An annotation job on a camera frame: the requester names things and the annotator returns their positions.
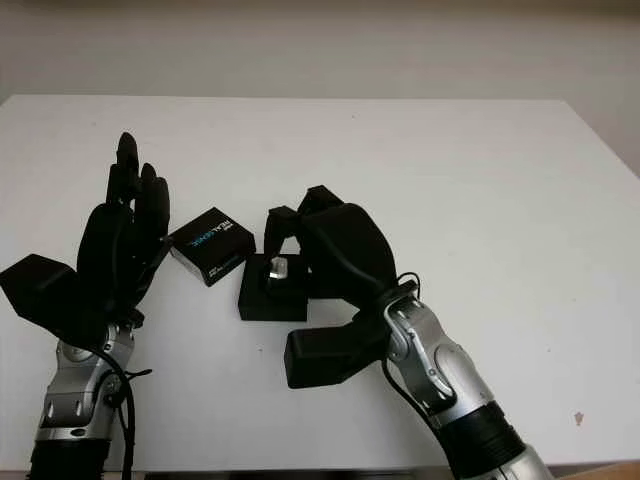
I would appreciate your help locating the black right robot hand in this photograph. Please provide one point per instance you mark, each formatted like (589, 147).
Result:
(350, 250)

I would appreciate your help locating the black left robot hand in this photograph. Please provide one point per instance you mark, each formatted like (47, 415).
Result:
(107, 250)

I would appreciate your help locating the small silver black camera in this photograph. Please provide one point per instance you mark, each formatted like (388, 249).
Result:
(278, 270)

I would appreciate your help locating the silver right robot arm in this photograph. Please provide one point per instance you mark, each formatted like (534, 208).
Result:
(460, 375)

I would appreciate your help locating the black box base with insert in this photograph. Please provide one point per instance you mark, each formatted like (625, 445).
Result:
(270, 307)

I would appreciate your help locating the black RealSense box lid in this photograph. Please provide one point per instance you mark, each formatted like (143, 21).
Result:
(210, 235)

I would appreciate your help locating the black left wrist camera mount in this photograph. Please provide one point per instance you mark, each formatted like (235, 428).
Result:
(37, 292)

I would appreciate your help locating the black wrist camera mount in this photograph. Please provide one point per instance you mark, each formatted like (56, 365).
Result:
(37, 292)
(330, 355)

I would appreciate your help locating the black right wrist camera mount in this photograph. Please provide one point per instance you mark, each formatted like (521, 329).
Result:
(330, 355)

